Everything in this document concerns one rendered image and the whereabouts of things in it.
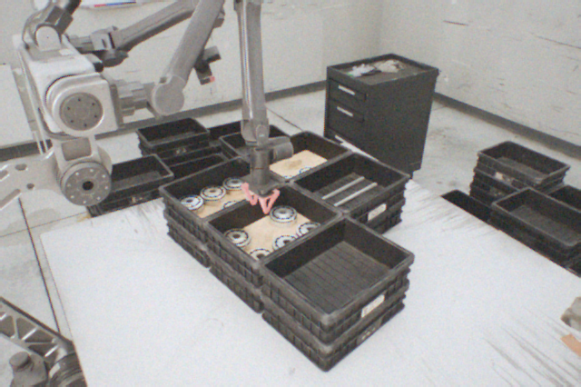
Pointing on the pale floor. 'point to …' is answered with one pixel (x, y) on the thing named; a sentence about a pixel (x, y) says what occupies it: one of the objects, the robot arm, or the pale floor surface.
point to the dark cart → (381, 110)
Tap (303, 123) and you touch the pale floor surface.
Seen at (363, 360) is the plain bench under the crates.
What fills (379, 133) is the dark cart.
